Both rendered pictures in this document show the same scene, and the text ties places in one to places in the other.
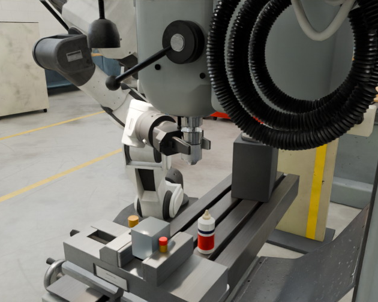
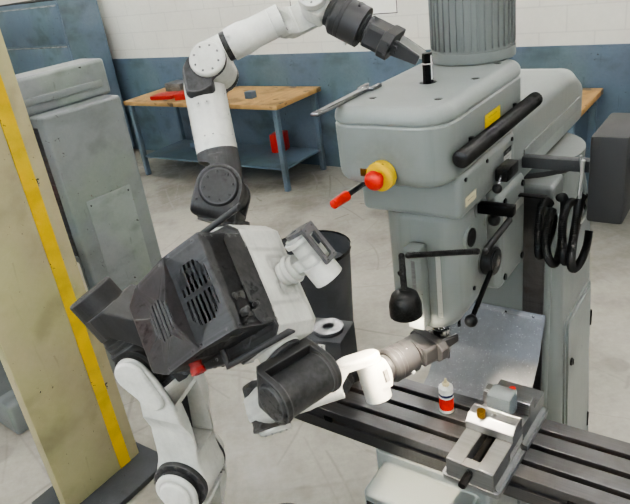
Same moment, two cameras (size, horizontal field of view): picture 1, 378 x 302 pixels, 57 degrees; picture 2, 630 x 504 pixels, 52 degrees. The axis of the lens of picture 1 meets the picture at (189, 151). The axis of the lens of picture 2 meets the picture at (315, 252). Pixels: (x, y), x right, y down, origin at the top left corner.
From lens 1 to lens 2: 1.79 m
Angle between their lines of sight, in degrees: 76
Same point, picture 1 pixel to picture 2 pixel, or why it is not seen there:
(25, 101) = not seen: outside the picture
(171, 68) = (478, 282)
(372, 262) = (550, 298)
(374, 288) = (553, 308)
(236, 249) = not seen: hidden behind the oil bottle
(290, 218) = (93, 466)
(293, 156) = (57, 385)
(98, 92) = not seen: hidden behind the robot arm
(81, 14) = (296, 317)
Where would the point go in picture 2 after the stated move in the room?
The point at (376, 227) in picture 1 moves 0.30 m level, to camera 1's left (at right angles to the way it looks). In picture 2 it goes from (550, 283) to (583, 342)
